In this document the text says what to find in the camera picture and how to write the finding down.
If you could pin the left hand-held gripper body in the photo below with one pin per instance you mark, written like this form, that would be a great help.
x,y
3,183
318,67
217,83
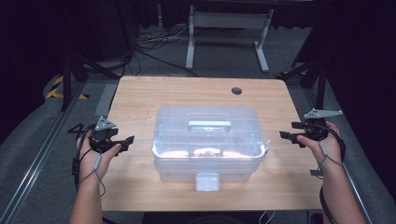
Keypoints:
x,y
99,140

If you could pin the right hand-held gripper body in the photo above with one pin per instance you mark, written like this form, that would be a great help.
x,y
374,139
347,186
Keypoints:
x,y
316,130

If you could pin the clear plastic storage box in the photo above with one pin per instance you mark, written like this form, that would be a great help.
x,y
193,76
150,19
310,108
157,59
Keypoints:
x,y
205,140

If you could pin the person's left hand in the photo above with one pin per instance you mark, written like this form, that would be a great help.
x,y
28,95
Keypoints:
x,y
90,165

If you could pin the person's right hand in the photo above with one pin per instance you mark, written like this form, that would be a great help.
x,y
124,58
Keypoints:
x,y
331,152

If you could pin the black metal stand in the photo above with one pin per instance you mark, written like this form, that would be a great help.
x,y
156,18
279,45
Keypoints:
x,y
66,81
320,81

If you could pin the grey metal pole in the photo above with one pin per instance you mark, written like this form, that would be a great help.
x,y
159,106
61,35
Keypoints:
x,y
159,14

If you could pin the grey metal desk frame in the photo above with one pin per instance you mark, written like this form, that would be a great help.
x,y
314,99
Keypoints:
x,y
229,20

